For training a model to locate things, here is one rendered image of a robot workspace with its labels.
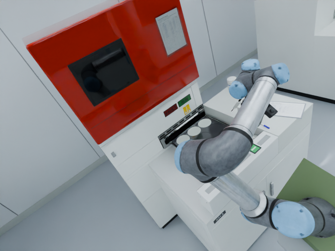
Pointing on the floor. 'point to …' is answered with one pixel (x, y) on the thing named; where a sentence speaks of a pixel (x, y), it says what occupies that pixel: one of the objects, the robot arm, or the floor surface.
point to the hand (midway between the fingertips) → (259, 125)
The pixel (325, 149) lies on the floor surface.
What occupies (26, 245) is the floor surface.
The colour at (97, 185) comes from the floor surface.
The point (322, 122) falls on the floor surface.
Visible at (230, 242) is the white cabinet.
